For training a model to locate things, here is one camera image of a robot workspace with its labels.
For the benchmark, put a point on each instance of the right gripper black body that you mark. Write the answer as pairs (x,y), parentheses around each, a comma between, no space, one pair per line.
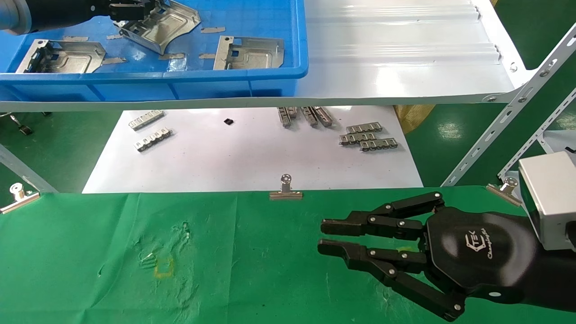
(481,256)

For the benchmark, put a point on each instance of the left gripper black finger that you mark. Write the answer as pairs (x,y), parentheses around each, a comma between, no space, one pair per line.
(135,3)
(128,14)

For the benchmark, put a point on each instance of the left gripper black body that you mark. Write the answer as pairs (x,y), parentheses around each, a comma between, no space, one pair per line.
(67,9)

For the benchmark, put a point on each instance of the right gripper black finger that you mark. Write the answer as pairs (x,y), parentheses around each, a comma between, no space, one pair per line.
(382,222)
(396,261)

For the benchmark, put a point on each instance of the sheet metal bracket part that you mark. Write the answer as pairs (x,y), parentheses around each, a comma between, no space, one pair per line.
(166,29)
(76,58)
(256,54)

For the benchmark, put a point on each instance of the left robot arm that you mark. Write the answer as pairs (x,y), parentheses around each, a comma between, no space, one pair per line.
(13,15)

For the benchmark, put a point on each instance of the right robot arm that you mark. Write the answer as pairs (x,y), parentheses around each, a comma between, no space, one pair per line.
(553,279)

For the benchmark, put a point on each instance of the grey tape strip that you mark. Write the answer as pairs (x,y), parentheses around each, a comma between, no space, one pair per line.
(213,29)
(75,38)
(114,36)
(114,60)
(172,56)
(207,56)

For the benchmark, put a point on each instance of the silver binder clip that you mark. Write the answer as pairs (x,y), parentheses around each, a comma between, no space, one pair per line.
(18,192)
(509,183)
(285,195)

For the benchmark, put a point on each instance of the yellow woven sack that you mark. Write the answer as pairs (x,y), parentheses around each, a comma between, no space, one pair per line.
(411,118)

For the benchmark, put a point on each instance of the blue plastic bin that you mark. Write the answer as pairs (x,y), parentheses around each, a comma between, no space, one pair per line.
(225,90)

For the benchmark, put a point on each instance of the white slotted rack upright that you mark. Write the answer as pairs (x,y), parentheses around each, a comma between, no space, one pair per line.
(27,173)
(495,132)
(535,138)

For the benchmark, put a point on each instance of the black round swivel stool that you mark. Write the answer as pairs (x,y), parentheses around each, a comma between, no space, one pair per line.
(24,130)

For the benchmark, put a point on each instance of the green table cloth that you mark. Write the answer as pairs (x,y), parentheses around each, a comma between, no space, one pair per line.
(247,270)

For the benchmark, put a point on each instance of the small black plastic clip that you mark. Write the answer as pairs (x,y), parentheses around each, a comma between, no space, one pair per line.
(229,121)

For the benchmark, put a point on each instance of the white lower shelf board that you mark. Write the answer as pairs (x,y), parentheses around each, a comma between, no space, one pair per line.
(247,157)

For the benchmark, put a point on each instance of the white shelf board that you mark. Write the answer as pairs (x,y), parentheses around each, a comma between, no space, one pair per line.
(247,157)
(405,58)

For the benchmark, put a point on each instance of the white upper shelf board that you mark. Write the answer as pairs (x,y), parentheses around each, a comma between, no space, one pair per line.
(405,58)

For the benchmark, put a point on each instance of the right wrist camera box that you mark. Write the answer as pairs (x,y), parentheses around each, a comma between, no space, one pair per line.
(546,198)

